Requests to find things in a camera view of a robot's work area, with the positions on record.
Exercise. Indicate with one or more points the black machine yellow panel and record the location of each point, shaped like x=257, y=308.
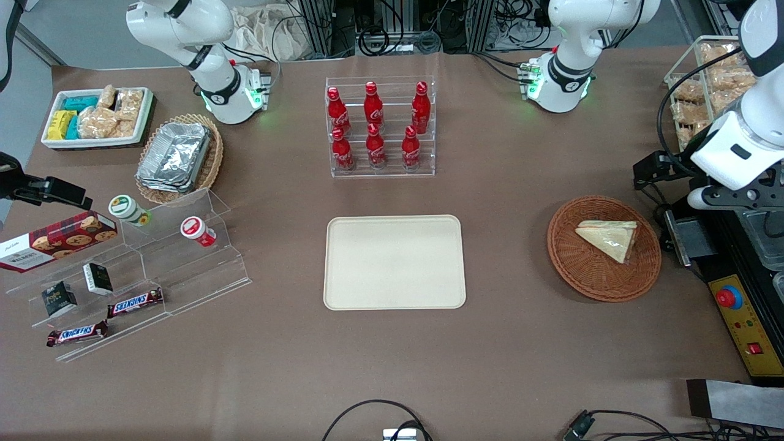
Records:
x=747, y=331

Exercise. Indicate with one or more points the teal snack pack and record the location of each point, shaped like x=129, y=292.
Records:
x=81, y=103
x=73, y=128

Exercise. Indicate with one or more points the clear plastic container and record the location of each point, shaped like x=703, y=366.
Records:
x=765, y=242

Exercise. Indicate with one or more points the white rectangular snack tray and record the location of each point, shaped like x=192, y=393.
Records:
x=141, y=131

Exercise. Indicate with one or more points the clear acrylic bottle rack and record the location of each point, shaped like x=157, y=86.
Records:
x=392, y=173

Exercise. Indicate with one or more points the grey black flat strip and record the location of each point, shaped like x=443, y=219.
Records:
x=741, y=401

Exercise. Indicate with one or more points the clear acrylic step display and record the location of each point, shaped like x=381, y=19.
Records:
x=184, y=275

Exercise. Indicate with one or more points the small dark tea box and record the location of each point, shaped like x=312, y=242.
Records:
x=98, y=278
x=59, y=299

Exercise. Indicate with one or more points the red lid yogurt cup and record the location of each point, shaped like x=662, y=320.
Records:
x=196, y=230

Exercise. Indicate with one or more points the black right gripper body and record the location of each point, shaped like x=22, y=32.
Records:
x=18, y=185

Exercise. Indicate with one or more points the bagged fried snack pack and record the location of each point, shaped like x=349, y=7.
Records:
x=689, y=136
x=726, y=103
x=726, y=79
x=716, y=54
x=687, y=90
x=689, y=112

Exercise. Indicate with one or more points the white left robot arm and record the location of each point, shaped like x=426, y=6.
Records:
x=569, y=79

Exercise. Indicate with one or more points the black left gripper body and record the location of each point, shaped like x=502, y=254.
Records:
x=678, y=166

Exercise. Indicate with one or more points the clear rice cracker pack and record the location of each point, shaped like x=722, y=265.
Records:
x=125, y=128
x=107, y=97
x=130, y=104
x=97, y=122

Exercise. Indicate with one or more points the green lid yogurt cup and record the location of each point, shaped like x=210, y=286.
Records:
x=127, y=209

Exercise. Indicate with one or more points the beige cloth bag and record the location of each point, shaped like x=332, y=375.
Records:
x=263, y=33

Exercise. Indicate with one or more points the red emergency stop button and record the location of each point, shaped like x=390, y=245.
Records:
x=729, y=297

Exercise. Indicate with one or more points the red cola bottle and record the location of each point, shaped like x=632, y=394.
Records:
x=339, y=113
x=342, y=153
x=410, y=152
x=373, y=107
x=375, y=150
x=421, y=110

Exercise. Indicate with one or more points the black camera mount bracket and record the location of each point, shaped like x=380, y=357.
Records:
x=747, y=197

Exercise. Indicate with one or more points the yellow snack pack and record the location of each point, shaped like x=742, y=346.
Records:
x=60, y=125

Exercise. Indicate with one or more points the triangle sandwich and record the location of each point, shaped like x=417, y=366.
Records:
x=612, y=240

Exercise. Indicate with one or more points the snickers chocolate bar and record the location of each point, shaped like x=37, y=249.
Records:
x=135, y=302
x=76, y=334

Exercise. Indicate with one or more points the stacked foil containers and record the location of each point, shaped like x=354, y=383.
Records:
x=174, y=156

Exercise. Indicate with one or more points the round brown wicker basket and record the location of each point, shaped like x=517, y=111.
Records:
x=588, y=275

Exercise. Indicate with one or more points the grey metal flap plate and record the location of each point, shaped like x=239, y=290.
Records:
x=692, y=240

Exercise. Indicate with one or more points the oval tan wicker basket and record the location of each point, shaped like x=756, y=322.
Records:
x=214, y=159

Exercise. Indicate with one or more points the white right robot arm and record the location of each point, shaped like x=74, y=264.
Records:
x=214, y=79

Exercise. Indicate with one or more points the beige plastic tray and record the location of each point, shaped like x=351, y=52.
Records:
x=392, y=263

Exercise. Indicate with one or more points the red tartan cookie box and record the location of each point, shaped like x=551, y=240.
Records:
x=61, y=240

